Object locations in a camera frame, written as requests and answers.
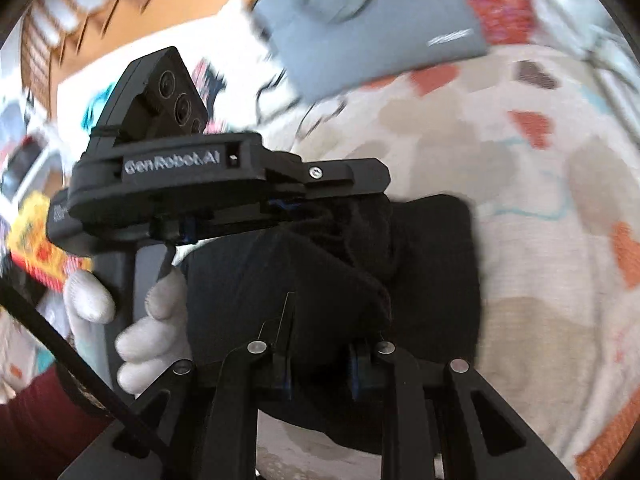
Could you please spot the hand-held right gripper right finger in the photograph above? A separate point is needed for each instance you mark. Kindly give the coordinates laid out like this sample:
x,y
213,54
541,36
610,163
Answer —
x,y
361,370

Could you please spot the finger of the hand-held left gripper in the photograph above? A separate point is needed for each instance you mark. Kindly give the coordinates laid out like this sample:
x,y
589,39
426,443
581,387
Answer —
x,y
345,175

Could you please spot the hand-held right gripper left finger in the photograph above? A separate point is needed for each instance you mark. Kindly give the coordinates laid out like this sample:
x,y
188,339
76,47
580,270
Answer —
x,y
282,360

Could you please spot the black pants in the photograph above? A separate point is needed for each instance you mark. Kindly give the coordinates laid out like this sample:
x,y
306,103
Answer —
x,y
425,270

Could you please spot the person's left forearm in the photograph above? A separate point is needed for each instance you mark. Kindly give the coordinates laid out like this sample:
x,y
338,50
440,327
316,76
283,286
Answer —
x,y
35,430

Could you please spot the person's left hand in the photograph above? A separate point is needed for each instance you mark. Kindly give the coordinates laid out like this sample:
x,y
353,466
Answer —
x,y
160,330

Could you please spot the yellow and red box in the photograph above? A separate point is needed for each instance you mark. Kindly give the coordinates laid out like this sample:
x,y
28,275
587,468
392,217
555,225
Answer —
x,y
35,240

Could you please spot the grey laptop bag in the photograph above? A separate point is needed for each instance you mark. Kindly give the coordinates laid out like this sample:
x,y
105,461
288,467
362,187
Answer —
x,y
370,30

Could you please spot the wooden staircase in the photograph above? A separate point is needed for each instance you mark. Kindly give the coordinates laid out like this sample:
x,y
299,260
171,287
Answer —
x,y
165,15

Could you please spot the heart patterned quilt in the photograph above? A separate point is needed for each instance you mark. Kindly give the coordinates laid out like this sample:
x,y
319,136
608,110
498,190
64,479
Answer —
x,y
530,260

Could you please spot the red floral cushion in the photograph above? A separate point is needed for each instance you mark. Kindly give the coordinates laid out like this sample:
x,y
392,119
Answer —
x,y
500,5

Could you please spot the white cloth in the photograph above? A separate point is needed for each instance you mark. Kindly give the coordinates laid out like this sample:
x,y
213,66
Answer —
x,y
600,60

